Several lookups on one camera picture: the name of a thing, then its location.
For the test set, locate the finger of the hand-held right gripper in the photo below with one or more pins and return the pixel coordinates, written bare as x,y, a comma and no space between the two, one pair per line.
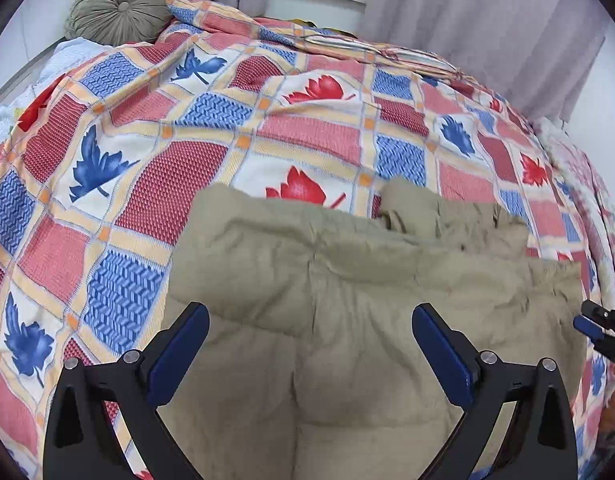
605,312
587,329

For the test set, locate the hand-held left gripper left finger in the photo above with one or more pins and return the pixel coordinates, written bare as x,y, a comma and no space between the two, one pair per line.
180,350

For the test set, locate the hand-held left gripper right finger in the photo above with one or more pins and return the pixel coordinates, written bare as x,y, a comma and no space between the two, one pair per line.
440,350

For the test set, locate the khaki puffer jacket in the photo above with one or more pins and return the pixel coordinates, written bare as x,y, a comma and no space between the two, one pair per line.
362,285

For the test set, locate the pink floral quilt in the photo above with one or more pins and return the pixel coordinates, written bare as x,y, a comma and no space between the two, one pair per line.
567,155

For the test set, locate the leaf-patterned checkered bedspread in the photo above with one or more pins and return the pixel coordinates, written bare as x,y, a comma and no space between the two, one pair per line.
162,185

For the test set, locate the pink striped pillow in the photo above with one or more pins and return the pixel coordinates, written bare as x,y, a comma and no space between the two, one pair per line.
387,57

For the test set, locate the wide grey curtain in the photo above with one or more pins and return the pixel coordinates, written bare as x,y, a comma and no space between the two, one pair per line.
487,25

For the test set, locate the light blue pillow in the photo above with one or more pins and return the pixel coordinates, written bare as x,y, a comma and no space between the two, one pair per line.
62,55

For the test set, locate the green round pleated cushion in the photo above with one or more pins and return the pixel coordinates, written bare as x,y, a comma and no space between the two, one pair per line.
122,7

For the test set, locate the white windowsill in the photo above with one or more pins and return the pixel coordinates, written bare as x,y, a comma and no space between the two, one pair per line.
312,5

